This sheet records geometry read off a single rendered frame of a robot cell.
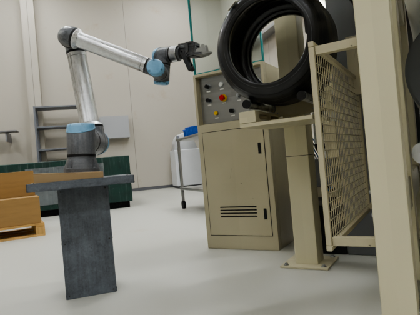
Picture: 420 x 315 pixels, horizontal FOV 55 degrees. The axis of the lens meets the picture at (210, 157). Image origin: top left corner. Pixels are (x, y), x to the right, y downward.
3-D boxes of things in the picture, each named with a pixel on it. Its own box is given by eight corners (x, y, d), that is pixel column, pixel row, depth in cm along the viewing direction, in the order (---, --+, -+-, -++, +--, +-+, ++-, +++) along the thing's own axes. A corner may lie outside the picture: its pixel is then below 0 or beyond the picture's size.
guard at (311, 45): (367, 210, 211) (355, 78, 212) (370, 210, 210) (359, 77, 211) (326, 251, 133) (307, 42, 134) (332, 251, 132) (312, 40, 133)
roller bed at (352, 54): (357, 99, 221) (352, 45, 221) (385, 95, 214) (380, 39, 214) (350, 95, 204) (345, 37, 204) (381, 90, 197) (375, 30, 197)
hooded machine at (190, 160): (198, 185, 1113) (194, 133, 1114) (204, 185, 1054) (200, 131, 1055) (172, 187, 1092) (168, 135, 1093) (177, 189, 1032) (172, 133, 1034)
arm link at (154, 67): (54, 17, 221) (166, 59, 215) (64, 25, 233) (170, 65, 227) (45, 36, 221) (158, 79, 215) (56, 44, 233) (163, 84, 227)
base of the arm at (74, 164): (63, 172, 206) (62, 153, 206) (63, 174, 223) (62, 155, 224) (101, 171, 212) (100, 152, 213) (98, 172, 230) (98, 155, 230)
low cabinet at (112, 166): (16, 210, 797) (12, 167, 798) (120, 199, 863) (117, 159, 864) (-4, 223, 593) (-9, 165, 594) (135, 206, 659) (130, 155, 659)
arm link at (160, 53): (159, 67, 242) (160, 50, 242) (176, 65, 236) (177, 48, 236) (149, 62, 233) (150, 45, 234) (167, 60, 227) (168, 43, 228)
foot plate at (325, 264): (294, 255, 249) (294, 252, 249) (339, 257, 236) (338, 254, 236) (280, 267, 226) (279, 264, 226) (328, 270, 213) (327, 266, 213)
